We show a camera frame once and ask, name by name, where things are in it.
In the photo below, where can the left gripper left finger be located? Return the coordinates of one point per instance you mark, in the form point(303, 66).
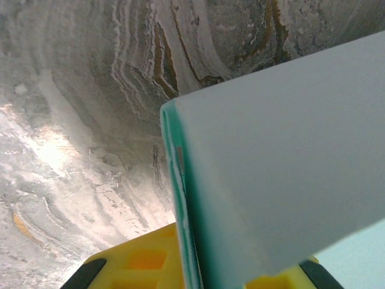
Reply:
point(120, 271)

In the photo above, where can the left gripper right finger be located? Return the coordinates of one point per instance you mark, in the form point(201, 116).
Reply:
point(288, 277)

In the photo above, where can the light blue paper box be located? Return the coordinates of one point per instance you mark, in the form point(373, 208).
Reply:
point(270, 150)

